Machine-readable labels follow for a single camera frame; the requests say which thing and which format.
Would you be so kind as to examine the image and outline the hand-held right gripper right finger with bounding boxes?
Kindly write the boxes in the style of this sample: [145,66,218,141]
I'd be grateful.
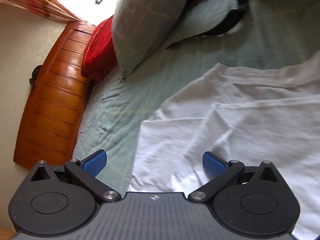
[187,151,280,203]

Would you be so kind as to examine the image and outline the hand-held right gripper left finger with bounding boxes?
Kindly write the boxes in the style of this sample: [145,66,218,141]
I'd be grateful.
[30,149,122,202]

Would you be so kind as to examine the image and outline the white printed shirt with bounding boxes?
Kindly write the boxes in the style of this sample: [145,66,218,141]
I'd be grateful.
[129,55,320,240]

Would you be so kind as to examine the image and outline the green plaid bed blanket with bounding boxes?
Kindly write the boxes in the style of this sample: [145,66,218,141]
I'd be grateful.
[72,0,320,190]

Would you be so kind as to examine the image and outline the wooden headboard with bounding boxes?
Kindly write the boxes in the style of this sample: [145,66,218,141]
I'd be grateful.
[14,21,97,168]

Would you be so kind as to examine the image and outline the small dark bundle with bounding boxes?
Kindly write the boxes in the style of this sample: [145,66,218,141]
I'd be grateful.
[29,65,43,87]

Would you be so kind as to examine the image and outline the red quilt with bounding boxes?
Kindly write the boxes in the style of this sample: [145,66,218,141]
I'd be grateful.
[82,0,213,80]

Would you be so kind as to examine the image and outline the black backpack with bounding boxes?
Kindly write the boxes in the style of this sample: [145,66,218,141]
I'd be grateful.
[165,0,320,50]

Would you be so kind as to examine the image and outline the grey green plaid pillow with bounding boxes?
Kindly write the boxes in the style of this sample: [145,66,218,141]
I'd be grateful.
[111,0,208,74]

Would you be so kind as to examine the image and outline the orange striped curtain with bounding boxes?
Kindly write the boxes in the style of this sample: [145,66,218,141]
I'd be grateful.
[0,0,88,23]

